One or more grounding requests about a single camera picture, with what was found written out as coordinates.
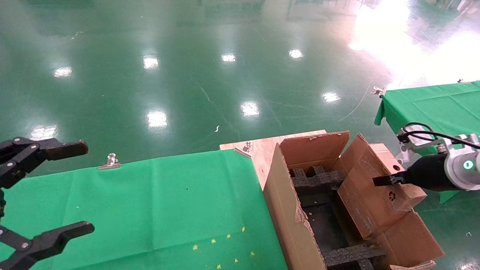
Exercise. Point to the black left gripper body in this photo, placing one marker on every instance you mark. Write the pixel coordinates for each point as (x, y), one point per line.
(2, 204)

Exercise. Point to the black foam base pad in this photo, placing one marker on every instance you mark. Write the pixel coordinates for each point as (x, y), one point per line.
(322, 221)

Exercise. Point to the large open cardboard carton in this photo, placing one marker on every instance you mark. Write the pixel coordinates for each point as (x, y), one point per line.
(285, 217)

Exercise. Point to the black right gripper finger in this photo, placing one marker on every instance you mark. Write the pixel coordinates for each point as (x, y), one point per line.
(386, 180)

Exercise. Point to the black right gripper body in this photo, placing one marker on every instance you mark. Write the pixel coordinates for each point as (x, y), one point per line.
(427, 174)

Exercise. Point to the silver camera mounting bracket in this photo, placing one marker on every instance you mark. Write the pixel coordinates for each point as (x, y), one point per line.
(423, 144)

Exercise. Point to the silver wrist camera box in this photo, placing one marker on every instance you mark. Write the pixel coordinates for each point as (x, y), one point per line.
(410, 129)

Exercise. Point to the small cardboard box with hole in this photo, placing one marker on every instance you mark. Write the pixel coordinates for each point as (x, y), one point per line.
(384, 157)

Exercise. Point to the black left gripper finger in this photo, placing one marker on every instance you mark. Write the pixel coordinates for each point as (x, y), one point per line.
(45, 150)
(48, 240)

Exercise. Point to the green tablecloth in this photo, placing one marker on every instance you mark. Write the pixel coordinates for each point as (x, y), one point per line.
(150, 206)
(431, 105)

